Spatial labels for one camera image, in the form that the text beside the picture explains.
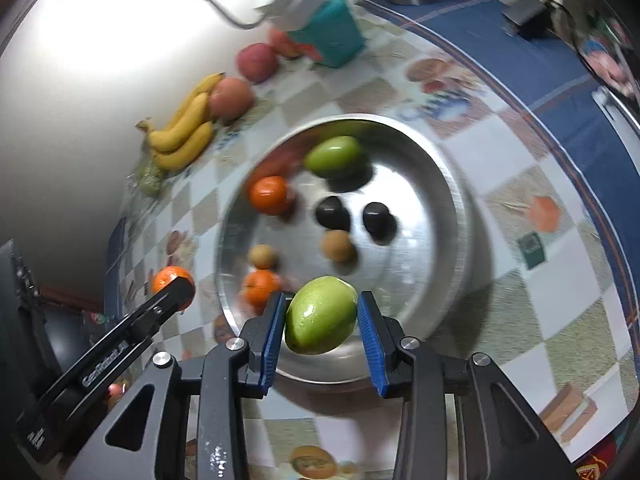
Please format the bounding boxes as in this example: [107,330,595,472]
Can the green jujube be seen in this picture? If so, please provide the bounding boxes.
[284,276,359,356]
[304,135,364,179]

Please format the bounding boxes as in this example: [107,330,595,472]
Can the dark furniture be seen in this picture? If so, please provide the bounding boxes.
[0,240,96,411]

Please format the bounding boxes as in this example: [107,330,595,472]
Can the clear bag of green fruits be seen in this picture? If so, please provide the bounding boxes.
[125,157,168,201]

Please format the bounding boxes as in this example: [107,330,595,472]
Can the yellow banana bunch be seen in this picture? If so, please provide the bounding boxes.
[136,72,226,171]

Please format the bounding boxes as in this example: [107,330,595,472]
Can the red apple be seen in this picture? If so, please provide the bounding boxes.
[267,27,306,60]
[236,43,280,84]
[209,77,255,121]

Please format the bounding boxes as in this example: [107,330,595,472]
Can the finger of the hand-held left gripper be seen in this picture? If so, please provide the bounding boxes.
[140,276,196,333]

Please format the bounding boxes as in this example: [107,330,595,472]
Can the checkered printed tablecloth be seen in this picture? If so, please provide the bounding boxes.
[102,0,640,480]

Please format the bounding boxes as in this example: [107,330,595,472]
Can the dark purple plum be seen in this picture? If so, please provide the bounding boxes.
[362,202,396,241]
[315,196,352,231]

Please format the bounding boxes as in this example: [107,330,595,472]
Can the small orange tangerine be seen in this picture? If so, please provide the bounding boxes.
[151,266,196,311]

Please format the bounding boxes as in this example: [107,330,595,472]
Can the stainless steel bowl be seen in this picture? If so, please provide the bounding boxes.
[215,114,476,386]

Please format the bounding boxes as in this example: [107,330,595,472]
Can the brown longan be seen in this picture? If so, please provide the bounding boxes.
[321,230,357,262]
[248,244,278,270]

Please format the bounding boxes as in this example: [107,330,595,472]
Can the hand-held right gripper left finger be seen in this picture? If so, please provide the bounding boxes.
[65,290,287,480]

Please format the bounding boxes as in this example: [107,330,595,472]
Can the black power adapter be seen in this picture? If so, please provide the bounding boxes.
[502,0,551,38]

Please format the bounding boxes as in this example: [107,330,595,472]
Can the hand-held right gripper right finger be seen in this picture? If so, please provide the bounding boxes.
[357,290,578,480]

